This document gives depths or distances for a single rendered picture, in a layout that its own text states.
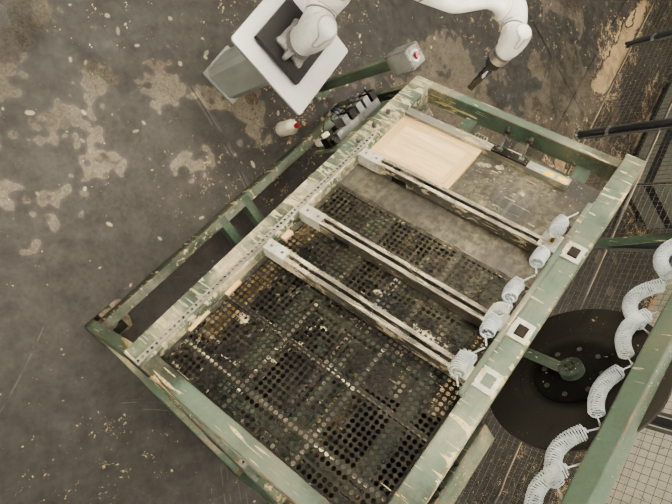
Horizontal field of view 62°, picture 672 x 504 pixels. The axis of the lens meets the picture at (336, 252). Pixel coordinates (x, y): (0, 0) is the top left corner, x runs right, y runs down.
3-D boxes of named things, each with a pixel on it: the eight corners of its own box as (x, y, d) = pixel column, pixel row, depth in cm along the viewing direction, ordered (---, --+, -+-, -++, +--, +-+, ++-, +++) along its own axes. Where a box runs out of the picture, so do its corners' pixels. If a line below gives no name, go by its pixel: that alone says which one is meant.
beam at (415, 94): (416, 89, 334) (417, 74, 325) (433, 96, 329) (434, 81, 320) (131, 363, 241) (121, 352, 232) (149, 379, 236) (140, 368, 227)
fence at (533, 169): (409, 112, 313) (409, 107, 310) (569, 185, 275) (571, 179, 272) (404, 117, 311) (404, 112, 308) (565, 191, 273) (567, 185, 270)
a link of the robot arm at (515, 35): (513, 65, 245) (516, 41, 249) (535, 43, 231) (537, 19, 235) (492, 57, 243) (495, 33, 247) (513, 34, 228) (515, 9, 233)
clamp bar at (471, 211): (367, 154, 296) (366, 120, 276) (580, 262, 248) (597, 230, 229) (356, 165, 292) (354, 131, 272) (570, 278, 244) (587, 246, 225)
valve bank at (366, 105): (354, 85, 328) (380, 77, 309) (365, 106, 334) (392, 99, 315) (299, 134, 307) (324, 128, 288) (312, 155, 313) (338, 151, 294)
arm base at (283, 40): (269, 44, 270) (275, 41, 265) (295, 17, 279) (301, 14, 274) (293, 74, 278) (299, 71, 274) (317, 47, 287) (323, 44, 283)
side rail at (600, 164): (433, 97, 329) (434, 81, 320) (615, 175, 284) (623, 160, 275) (427, 102, 326) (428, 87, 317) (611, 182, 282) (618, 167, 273)
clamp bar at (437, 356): (276, 244, 265) (268, 212, 246) (499, 387, 218) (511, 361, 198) (262, 258, 261) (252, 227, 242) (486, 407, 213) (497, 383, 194)
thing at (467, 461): (348, 369, 287) (480, 416, 219) (362, 387, 293) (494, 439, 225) (256, 482, 257) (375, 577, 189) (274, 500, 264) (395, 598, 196)
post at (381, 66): (320, 80, 382) (394, 55, 321) (324, 88, 384) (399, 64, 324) (314, 85, 379) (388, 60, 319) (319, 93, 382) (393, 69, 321)
